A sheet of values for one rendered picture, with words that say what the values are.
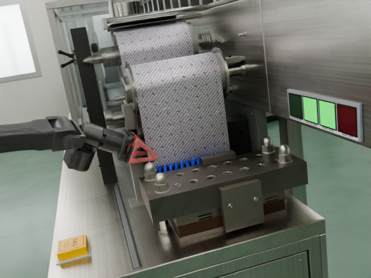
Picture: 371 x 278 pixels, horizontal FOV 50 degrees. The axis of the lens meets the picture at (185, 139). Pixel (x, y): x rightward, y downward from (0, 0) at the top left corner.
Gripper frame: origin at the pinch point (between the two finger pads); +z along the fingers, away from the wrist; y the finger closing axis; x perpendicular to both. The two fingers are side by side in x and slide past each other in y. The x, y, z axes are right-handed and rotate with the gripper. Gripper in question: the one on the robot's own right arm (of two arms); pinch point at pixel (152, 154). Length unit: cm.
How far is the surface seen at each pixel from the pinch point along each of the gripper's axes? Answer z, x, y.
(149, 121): -3.9, 8.2, -0.7
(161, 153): 2.5, 0.8, -0.7
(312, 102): 19.8, 26.3, 30.5
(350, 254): 153, -35, -74
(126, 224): -0.2, -20.5, 1.5
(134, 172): -0.8, -8.5, -8.8
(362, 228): 173, -23, -93
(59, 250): -15.9, -27.1, 10.7
